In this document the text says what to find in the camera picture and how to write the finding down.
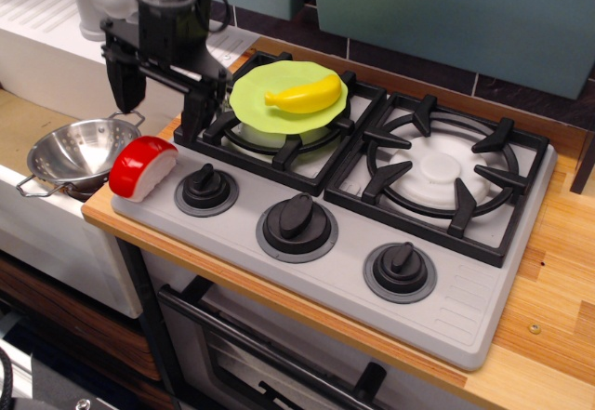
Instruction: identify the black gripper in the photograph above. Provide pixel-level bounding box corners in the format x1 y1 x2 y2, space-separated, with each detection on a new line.
100 0 231 144

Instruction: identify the green plastic plate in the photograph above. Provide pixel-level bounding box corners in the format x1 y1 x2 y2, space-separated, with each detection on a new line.
230 60 348 135

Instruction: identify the yellow toy banana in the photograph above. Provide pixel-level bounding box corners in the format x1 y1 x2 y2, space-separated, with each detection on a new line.
264 74 342 114

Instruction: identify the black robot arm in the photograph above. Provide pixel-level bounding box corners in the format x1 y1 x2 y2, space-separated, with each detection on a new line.
101 0 231 147

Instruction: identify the red white toy sushi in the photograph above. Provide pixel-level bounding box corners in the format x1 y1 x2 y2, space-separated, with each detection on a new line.
109 136 179 203

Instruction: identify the grey toy faucet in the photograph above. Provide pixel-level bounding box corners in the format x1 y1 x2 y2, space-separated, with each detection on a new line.
75 0 139 42

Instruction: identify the black left stove knob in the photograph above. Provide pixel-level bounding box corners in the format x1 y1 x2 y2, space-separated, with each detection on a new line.
174 164 239 218

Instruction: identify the black stove knob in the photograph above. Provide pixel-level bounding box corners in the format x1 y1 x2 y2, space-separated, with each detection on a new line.
174 164 239 218
256 193 338 264
364 242 438 304

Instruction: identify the steel colander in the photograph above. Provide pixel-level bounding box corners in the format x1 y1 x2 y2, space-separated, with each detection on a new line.
16 111 145 201

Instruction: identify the white toy sink unit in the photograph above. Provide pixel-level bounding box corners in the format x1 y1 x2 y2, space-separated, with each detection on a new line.
0 0 261 321

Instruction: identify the black left burner grate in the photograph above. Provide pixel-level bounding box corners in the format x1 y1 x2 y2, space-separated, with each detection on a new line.
174 71 387 195

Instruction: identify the black burner grate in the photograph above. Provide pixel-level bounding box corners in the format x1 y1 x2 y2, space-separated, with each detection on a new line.
174 71 387 195
324 94 557 268

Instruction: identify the grey toy stove top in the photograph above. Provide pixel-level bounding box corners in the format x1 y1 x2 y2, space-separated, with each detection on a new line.
110 49 558 373

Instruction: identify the black middle stove knob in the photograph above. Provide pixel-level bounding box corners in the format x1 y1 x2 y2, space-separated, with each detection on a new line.
256 193 338 264

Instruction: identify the toy oven door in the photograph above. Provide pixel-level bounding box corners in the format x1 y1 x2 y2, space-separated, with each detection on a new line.
157 276 429 409

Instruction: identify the black right stove knob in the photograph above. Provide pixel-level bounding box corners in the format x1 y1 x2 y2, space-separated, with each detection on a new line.
364 242 438 304

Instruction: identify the black right burner grate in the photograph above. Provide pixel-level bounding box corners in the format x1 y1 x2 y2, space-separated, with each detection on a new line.
324 94 557 268

